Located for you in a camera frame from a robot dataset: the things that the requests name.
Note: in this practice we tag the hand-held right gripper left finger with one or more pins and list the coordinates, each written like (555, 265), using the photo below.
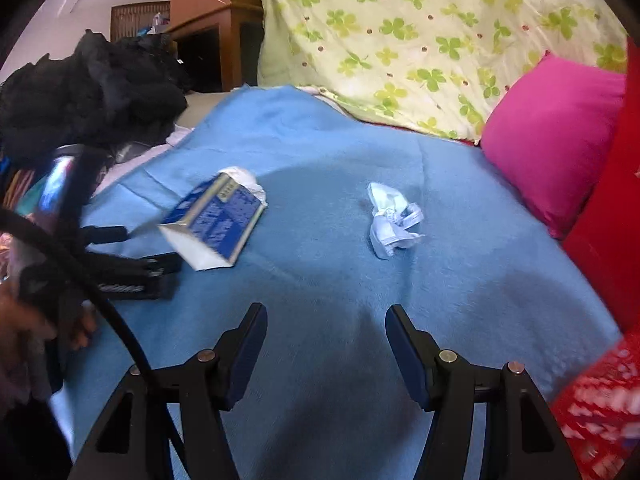
(247, 355)

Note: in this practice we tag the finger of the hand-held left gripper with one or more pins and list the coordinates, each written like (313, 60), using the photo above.
(130, 275)
(105, 234)

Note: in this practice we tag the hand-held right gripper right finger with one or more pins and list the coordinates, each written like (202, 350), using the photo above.
(407, 360)

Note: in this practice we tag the blue white toothpaste carton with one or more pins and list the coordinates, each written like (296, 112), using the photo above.
(220, 220)

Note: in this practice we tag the white plastic wrapper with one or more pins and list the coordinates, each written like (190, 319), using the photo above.
(387, 230)

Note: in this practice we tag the red mesh plastic basket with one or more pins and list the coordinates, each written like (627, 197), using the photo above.
(595, 410)

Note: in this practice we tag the person's left hand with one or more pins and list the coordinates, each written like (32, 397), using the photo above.
(75, 332)

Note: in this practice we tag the black cloth pile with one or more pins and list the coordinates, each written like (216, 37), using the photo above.
(100, 90)

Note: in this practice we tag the brown wooden door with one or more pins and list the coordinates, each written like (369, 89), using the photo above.
(130, 20)

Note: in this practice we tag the light blue blanket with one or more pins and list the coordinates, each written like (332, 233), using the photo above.
(325, 160)

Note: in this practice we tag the red paper shopping bag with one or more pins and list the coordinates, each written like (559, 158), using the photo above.
(610, 235)

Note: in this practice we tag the pink pillow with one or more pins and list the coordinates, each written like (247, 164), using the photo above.
(550, 135)

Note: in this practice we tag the green clover print quilt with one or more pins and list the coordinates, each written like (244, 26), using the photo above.
(400, 35)

